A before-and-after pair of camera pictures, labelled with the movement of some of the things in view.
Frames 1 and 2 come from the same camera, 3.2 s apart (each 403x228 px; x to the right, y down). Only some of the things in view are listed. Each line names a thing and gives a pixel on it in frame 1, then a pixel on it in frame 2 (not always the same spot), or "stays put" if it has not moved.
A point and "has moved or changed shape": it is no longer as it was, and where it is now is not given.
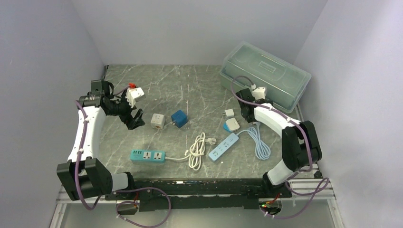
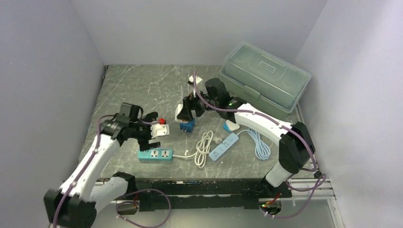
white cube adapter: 259,93 → 198,80
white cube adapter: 135,95 → 159,129
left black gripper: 137,120 → 144,143
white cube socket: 158,121 → 178,108
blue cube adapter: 179,118 has moved or changed shape
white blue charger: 231,125 stays put
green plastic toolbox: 284,82 stays put
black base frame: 156,195 stays put
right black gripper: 251,119 → 186,113
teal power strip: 146,156 has moved or changed shape
